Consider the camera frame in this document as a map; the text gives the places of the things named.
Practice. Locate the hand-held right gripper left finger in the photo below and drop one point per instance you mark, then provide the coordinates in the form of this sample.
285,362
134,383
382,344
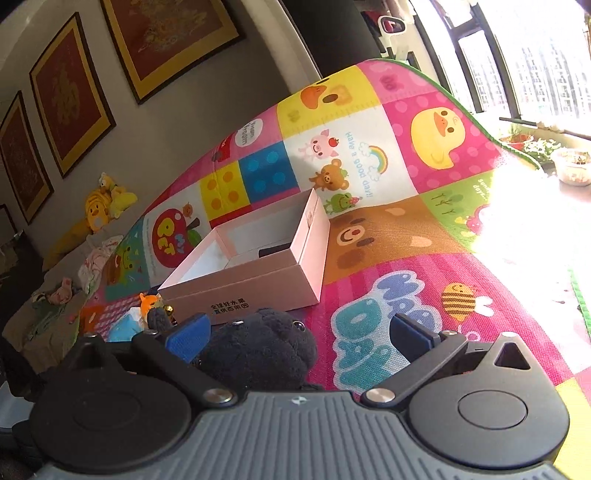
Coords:
187,339

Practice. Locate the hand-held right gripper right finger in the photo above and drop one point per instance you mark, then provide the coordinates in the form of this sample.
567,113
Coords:
411,334

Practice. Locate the small orange toy figure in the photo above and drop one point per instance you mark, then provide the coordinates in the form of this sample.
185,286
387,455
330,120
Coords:
148,304

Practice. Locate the blue wipes packet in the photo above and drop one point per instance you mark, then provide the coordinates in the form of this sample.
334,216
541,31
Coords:
123,330

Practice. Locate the black plush toy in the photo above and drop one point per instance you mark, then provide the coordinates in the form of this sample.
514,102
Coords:
258,346

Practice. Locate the pink cardboard box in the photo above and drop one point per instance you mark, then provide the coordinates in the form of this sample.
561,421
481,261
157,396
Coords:
258,286

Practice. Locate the colourful cartoon play mat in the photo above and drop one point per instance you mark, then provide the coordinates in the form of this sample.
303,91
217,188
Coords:
415,221

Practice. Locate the pink white clothes pile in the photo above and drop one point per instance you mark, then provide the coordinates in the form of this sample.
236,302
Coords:
99,261

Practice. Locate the small pink garment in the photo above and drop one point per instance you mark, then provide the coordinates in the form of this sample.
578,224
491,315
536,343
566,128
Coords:
62,290

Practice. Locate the yellow plush pillow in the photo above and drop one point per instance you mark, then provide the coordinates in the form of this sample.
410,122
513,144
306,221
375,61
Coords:
64,247

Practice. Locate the grey sofa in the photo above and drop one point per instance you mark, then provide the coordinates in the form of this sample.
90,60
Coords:
32,323

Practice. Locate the yellow duck plush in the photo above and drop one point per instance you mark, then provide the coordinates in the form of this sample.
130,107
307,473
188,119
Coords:
121,198

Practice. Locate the orange striped duck plush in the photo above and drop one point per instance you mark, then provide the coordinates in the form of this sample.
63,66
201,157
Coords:
98,210

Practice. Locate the small green potted plants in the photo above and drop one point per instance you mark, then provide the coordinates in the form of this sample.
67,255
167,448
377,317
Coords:
526,141

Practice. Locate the gold framed red picture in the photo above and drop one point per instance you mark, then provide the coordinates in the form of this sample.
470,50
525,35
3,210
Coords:
23,157
69,92
171,41

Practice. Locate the dark window frame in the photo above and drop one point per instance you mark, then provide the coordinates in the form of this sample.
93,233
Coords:
515,92

